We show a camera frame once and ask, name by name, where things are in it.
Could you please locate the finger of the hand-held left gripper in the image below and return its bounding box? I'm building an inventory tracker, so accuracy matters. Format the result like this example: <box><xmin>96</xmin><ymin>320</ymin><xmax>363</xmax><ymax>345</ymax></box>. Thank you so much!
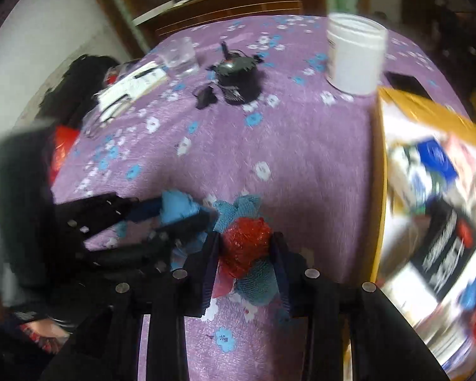
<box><xmin>55</xmin><ymin>192</ymin><xmax>164</xmax><ymax>241</ymax></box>
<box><xmin>83</xmin><ymin>210</ymin><xmax>220</xmax><ymax>272</ymax></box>

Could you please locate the orange plastic bag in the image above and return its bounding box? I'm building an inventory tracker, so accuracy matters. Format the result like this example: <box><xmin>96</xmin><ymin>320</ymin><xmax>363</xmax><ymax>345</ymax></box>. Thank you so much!
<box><xmin>49</xmin><ymin>124</ymin><xmax>81</xmax><ymax>184</ymax></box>

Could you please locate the yellow-rimmed white box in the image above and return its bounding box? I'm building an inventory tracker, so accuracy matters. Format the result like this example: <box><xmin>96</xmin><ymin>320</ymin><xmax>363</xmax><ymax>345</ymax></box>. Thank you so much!
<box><xmin>374</xmin><ymin>86</ymin><xmax>476</xmax><ymax>381</ymax></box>

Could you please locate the clear plastic cup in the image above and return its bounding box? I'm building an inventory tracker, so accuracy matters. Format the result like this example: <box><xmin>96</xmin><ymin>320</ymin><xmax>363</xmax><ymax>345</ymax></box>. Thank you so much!
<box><xmin>158</xmin><ymin>36</ymin><xmax>202</xmax><ymax>80</ymax></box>

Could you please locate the black and white tissue pack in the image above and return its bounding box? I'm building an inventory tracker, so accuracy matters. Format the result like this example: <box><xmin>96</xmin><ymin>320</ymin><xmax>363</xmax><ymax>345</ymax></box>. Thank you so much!
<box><xmin>408</xmin><ymin>197</ymin><xmax>476</xmax><ymax>303</ymax></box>

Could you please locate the blue towel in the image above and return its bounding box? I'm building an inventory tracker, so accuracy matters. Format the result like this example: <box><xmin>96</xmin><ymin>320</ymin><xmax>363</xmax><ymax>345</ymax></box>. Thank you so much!
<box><xmin>159</xmin><ymin>190</ymin><xmax>282</xmax><ymax>307</ymax></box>

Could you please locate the black electric motor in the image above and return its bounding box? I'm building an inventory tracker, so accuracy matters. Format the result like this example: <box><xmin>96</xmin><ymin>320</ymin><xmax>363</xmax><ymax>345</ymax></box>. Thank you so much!
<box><xmin>207</xmin><ymin>41</ymin><xmax>263</xmax><ymax>106</ymax></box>

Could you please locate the black phone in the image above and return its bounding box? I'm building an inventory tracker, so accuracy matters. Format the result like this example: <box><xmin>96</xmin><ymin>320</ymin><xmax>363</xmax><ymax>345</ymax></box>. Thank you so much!
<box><xmin>384</xmin><ymin>71</ymin><xmax>434</xmax><ymax>101</ymax></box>

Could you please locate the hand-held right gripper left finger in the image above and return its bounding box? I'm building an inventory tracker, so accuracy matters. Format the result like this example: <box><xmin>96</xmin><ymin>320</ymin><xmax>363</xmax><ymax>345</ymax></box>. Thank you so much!
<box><xmin>42</xmin><ymin>232</ymin><xmax>223</xmax><ymax>381</ymax></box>

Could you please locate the wooden glass sideboard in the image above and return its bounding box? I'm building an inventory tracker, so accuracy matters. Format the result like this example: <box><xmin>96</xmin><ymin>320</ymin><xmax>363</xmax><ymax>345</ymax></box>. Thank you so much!
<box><xmin>81</xmin><ymin>0</ymin><xmax>328</xmax><ymax>49</ymax></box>

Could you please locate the small red plastic bag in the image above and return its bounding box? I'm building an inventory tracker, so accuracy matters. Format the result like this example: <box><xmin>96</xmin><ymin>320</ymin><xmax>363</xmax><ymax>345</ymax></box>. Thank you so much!
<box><xmin>220</xmin><ymin>217</ymin><xmax>273</xmax><ymax>279</ymax></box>

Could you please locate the white plastic jar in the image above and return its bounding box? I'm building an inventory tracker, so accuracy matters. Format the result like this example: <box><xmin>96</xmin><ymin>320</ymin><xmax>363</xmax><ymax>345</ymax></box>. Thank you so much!
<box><xmin>326</xmin><ymin>12</ymin><xmax>389</xmax><ymax>96</ymax></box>

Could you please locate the blue white tissue roll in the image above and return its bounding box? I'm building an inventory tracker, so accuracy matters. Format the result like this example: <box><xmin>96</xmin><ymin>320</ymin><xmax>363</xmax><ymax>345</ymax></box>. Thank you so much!
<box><xmin>388</xmin><ymin>144</ymin><xmax>426</xmax><ymax>216</ymax></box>

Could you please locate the black bag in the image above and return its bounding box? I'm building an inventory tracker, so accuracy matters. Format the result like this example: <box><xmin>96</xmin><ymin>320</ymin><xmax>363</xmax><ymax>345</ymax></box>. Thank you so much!
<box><xmin>39</xmin><ymin>54</ymin><xmax>122</xmax><ymax>128</ymax></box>

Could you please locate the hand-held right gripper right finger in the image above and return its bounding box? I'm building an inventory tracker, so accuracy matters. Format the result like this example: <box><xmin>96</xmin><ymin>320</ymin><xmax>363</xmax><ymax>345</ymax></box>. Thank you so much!
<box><xmin>270</xmin><ymin>233</ymin><xmax>449</xmax><ymax>381</ymax></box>

